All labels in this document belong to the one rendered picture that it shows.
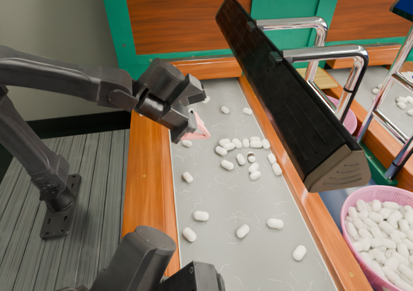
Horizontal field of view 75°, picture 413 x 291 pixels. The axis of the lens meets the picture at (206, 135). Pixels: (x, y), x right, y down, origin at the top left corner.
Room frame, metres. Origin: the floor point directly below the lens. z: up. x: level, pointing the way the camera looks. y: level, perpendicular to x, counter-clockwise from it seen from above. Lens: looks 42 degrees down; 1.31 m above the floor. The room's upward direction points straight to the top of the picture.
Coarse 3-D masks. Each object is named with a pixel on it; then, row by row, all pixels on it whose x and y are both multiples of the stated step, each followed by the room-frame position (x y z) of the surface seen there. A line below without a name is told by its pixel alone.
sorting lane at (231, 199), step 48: (240, 96) 0.87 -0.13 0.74; (192, 144) 0.60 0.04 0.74; (192, 192) 0.42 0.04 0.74; (240, 192) 0.42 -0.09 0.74; (288, 192) 0.42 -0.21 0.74; (240, 240) 0.29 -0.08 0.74; (288, 240) 0.29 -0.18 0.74; (240, 288) 0.19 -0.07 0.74; (288, 288) 0.19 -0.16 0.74; (336, 288) 0.19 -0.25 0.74
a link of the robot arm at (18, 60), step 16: (0, 48) 0.45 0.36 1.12; (0, 64) 0.41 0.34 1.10; (16, 64) 0.42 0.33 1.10; (32, 64) 0.43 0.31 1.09; (48, 64) 0.45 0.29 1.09; (64, 64) 0.46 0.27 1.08; (0, 80) 0.41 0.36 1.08; (16, 80) 0.42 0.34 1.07; (32, 80) 0.42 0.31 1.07; (48, 80) 0.43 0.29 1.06; (64, 80) 0.44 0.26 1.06; (80, 80) 0.44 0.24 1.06; (96, 80) 0.44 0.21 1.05; (112, 80) 0.46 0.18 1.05; (128, 80) 0.49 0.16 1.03; (80, 96) 0.44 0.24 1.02; (96, 96) 0.44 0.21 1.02
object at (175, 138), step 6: (162, 114) 0.47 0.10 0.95; (156, 120) 0.47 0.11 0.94; (162, 120) 0.47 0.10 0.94; (168, 126) 0.47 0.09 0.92; (174, 126) 0.47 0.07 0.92; (186, 126) 0.46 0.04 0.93; (192, 126) 0.46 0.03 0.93; (174, 132) 0.47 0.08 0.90; (180, 132) 0.46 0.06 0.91; (174, 138) 0.46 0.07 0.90; (180, 138) 0.46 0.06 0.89
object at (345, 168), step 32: (224, 0) 0.81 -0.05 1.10; (224, 32) 0.68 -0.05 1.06; (256, 32) 0.54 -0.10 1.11; (256, 64) 0.46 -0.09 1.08; (288, 64) 0.40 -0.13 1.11; (256, 96) 0.40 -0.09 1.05; (288, 96) 0.34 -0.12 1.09; (288, 128) 0.29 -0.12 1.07; (320, 128) 0.25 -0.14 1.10; (320, 160) 0.22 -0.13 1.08; (352, 160) 0.20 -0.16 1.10
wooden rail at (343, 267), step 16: (240, 80) 0.95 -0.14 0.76; (256, 112) 0.73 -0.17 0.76; (272, 128) 0.65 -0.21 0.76; (272, 144) 0.57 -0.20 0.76; (288, 160) 0.51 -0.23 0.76; (288, 176) 0.45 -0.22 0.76; (304, 192) 0.40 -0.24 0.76; (304, 208) 0.36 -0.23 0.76; (320, 208) 0.36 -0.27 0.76; (320, 224) 0.31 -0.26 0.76; (320, 240) 0.28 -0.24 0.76; (336, 240) 0.28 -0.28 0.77; (336, 256) 0.24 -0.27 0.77; (352, 256) 0.24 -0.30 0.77; (336, 272) 0.21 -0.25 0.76; (352, 272) 0.21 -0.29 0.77; (352, 288) 0.18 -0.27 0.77; (368, 288) 0.18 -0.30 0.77
